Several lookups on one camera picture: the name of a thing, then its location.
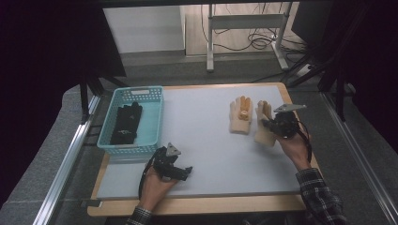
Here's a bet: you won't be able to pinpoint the black glove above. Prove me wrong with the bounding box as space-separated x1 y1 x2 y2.
116 101 144 134
109 120 139 146

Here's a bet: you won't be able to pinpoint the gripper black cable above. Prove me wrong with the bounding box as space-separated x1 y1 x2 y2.
138 152 160 200
296 121 314 164

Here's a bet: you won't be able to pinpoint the teal plastic basket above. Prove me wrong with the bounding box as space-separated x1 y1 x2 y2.
96 85 165 157

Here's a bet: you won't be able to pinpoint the white power strip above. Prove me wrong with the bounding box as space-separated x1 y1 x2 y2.
295 63 313 78

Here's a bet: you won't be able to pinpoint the aluminium rail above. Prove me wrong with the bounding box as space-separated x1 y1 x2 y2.
320 91 398 225
32 95 101 225

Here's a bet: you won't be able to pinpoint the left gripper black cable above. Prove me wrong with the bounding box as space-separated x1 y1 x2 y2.
138 152 160 200

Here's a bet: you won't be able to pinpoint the white cabinet panel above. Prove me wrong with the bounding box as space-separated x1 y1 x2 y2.
102 5 186 54

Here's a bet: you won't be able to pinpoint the black stand legs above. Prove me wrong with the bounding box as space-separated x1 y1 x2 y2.
79 69 128 124

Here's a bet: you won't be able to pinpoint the beige work glove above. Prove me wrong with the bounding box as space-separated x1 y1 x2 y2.
253 99 278 148
229 96 253 135

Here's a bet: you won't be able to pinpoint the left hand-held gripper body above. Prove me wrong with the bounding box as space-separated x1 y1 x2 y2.
150 142 182 181

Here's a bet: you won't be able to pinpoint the black tripod stand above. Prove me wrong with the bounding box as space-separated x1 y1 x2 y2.
281 3 376 123

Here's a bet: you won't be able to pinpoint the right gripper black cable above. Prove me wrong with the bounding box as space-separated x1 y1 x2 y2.
296 121 314 164

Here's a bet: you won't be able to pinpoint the wooden table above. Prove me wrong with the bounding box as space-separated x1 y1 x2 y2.
86 82 323 218

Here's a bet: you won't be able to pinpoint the black floor cables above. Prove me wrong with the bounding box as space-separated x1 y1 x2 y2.
200 2 309 54

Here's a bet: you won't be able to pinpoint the white metal desk frame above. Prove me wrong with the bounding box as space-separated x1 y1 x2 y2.
206 2 291 73

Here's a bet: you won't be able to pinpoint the person's left hand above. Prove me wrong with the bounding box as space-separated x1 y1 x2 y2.
139 167 179 212

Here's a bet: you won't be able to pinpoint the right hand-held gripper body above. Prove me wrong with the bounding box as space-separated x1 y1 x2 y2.
268 103 308 139

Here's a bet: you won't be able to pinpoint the pale grey table mat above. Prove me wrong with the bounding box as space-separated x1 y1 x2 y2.
97 84 302 200

